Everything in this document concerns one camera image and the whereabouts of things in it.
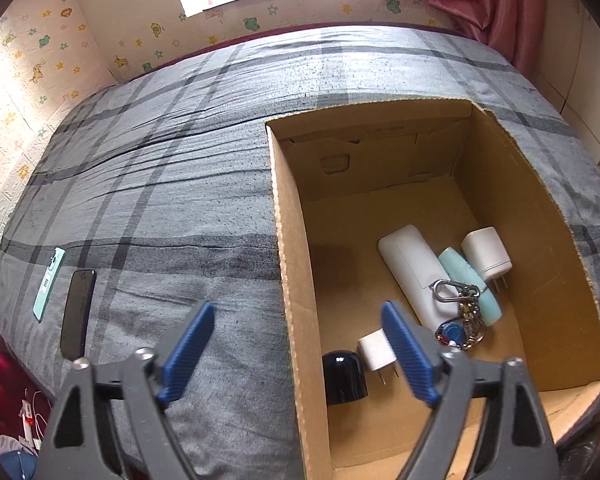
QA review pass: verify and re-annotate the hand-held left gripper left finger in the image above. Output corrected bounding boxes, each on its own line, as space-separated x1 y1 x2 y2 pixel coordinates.
37 301 216 480

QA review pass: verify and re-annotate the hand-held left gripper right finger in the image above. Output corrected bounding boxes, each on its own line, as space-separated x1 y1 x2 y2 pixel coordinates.
381 301 561 480

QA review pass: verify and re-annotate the small white charger plug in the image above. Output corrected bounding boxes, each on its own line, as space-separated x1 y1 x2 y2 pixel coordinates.
357 329 400 386

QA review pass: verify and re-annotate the blue key fob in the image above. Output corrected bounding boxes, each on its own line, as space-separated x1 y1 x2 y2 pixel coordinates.
435 321 465 347

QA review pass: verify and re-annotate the key ring with carabiner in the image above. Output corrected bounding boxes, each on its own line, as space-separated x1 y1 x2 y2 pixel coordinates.
432 279 487 351

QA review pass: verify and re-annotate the black glossy rounded case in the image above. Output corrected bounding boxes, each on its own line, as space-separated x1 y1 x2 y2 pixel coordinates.
321 349 370 406

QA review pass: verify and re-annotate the long white power bank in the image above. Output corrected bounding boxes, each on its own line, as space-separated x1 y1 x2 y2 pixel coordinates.
378 226 461 328

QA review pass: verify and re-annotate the teal cosmetic tube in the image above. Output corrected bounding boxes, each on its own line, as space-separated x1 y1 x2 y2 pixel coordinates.
438 246 503 327

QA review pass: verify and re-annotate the large white charger plug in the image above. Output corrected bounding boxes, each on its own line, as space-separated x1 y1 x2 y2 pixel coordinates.
461 227 512 292

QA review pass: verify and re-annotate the brown cardboard box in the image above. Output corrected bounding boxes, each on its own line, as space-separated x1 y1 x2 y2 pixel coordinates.
265 99 600 480

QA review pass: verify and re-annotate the black smartphone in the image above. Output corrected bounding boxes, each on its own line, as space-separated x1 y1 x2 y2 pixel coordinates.
60 269 97 361

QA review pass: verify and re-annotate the teal smartphone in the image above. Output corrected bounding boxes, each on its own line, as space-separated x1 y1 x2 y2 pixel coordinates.
32 247 67 323

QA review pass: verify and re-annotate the dark red cloth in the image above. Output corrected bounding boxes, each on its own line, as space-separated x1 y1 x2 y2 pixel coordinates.
0 342 56 441

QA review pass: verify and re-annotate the grey plaid bed sheet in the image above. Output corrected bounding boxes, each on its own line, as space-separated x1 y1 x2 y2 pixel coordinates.
0 25 600 480

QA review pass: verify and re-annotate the blue cloth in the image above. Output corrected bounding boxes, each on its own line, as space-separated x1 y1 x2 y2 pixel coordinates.
0 450 41 480

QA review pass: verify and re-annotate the cream wardrobe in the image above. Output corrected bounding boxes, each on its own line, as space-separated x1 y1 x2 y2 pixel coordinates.
530 0 600 161

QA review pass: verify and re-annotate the pink curtain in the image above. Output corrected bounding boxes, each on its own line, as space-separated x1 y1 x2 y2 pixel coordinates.
387 0 546 73

